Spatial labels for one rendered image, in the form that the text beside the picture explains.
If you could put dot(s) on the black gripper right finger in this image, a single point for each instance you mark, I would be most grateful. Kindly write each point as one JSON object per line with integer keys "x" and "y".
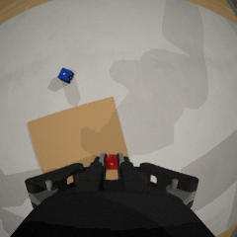
{"x": 178, "y": 184}

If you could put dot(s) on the tan flat mat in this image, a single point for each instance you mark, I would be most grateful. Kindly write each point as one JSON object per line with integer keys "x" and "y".
{"x": 77, "y": 135}

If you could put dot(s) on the blue die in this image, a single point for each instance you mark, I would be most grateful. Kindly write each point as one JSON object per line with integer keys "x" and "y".
{"x": 66, "y": 75}

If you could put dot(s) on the red die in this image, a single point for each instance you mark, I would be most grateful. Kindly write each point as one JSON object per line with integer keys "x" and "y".
{"x": 111, "y": 162}

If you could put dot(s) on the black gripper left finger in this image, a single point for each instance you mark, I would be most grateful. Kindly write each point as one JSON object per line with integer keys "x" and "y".
{"x": 54, "y": 182}

